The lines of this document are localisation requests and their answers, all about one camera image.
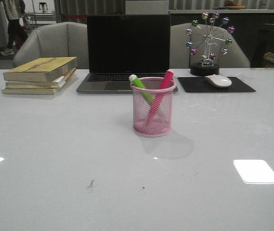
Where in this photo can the pink highlighter pen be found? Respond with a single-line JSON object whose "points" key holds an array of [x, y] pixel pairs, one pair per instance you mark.
{"points": [[158, 98]]}

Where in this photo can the pink mesh pen holder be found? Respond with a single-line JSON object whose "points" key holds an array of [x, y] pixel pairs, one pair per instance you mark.
{"points": [[143, 96]]}

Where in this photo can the black mouse pad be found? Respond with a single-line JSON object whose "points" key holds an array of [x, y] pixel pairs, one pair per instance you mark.
{"points": [[200, 85]]}

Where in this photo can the grey open laptop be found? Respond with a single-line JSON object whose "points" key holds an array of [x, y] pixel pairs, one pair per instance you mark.
{"points": [[121, 45]]}

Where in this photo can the middle cream book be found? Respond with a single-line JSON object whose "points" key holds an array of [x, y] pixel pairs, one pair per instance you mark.
{"points": [[57, 83]]}

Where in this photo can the right grey armchair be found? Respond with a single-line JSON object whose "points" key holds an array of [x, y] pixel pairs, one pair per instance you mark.
{"points": [[187, 49]]}

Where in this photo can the grey armchair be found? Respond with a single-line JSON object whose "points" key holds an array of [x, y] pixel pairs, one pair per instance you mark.
{"points": [[187, 49], [66, 39]]}

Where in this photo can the white computer mouse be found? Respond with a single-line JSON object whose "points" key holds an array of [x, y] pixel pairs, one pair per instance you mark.
{"points": [[218, 81]]}

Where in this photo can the top yellow book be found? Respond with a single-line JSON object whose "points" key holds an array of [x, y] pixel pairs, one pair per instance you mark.
{"points": [[41, 69]]}

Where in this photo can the yellow book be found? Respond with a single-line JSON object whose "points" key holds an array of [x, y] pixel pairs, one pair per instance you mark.
{"points": [[37, 91], [41, 69]]}

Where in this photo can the left grey armchair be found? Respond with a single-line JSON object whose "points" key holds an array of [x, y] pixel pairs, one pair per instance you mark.
{"points": [[66, 39]]}

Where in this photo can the ferris wheel desk toy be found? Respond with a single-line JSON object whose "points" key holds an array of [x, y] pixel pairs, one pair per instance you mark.
{"points": [[208, 37]]}

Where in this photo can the bottom yellow book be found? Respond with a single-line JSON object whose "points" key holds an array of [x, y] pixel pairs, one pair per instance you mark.
{"points": [[37, 91]]}

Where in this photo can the coloured sticker strip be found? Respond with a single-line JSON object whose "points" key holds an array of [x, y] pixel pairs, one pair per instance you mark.
{"points": [[262, 68]]}

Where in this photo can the fruit bowl on counter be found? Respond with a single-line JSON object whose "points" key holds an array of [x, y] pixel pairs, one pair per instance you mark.
{"points": [[230, 4]]}

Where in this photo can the walking person in background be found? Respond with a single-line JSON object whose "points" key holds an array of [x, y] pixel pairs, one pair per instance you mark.
{"points": [[14, 10]]}

